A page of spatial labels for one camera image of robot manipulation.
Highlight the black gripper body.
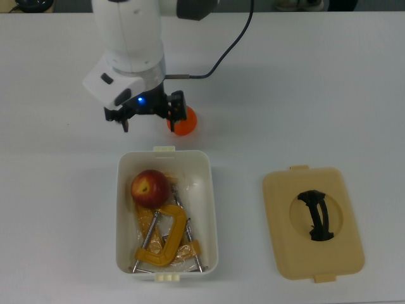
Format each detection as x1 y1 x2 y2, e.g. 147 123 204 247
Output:
126 79 171 120

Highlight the red apple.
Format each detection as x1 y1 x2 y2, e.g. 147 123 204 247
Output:
130 169 171 210

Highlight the orange fruit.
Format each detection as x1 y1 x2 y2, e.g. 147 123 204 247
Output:
166 105 198 137

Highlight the white plastic container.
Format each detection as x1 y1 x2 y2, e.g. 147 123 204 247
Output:
115 146 220 282

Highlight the beige container lid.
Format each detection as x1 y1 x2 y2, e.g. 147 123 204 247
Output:
261 164 366 284

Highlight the small yellow C-clamp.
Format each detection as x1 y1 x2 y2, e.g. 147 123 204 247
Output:
130 204 187 274

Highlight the large yellow C-clamp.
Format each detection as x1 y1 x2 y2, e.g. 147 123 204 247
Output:
134 173 209 272

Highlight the dark round background object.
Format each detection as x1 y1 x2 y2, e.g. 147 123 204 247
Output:
14 0 55 14

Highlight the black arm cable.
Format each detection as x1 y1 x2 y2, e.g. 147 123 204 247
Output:
163 0 255 80

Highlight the black lid handle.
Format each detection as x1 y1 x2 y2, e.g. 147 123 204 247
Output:
296 189 335 243

